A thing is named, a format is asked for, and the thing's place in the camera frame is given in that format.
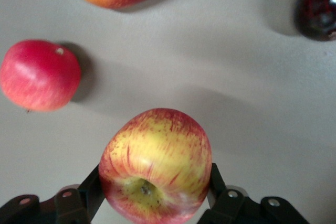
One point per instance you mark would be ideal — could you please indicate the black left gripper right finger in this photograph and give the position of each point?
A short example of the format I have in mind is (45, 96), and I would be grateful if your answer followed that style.
(228, 203)

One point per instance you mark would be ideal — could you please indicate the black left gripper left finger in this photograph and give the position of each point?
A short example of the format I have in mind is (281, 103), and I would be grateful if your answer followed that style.
(76, 205)

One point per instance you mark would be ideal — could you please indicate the red yellow apple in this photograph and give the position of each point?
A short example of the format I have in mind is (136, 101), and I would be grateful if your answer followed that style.
(155, 166)

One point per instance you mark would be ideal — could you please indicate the red pomegranate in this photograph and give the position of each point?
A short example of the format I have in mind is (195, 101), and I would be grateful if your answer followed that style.
(39, 77)

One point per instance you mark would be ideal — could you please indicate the dark purple mangosteen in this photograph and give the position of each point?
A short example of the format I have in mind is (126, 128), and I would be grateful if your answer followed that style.
(317, 11)

